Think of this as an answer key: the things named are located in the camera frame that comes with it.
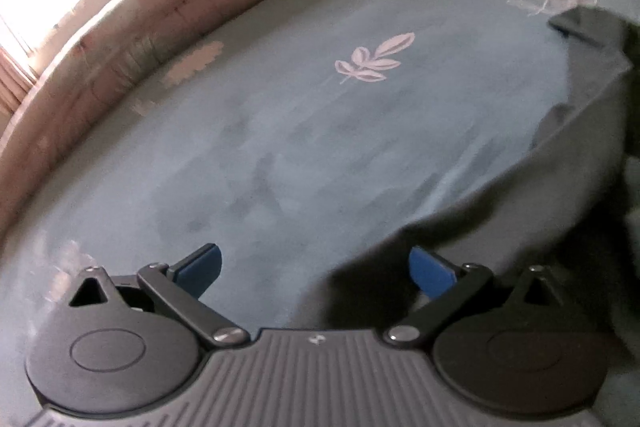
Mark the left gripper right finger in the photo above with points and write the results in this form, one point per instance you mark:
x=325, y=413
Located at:
x=524, y=349

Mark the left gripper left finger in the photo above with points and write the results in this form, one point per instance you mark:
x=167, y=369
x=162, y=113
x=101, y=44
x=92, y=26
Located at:
x=114, y=345

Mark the dark green trousers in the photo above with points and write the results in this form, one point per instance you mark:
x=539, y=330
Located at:
x=572, y=202

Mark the green floral bed sheet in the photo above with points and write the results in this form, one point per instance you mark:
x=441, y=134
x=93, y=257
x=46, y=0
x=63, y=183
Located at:
x=320, y=128

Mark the folded pink floral quilt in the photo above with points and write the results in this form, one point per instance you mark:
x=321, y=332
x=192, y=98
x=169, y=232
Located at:
x=122, y=45

